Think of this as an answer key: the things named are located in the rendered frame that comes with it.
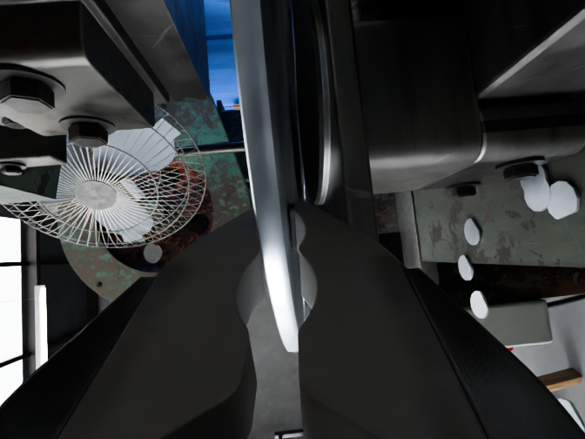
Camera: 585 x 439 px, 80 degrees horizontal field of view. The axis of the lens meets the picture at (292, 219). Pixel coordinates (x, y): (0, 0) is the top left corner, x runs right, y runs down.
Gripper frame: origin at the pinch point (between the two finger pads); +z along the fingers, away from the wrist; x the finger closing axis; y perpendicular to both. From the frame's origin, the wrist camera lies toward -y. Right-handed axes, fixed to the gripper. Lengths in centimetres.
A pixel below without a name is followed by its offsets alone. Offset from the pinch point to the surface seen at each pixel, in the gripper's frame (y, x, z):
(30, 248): 267, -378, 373
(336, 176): 1.2, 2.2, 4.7
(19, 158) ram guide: 4.0, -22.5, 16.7
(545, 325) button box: 28.3, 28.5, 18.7
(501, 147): 0.9, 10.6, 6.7
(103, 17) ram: -5.6, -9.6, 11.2
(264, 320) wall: 506, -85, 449
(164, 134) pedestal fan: 24, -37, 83
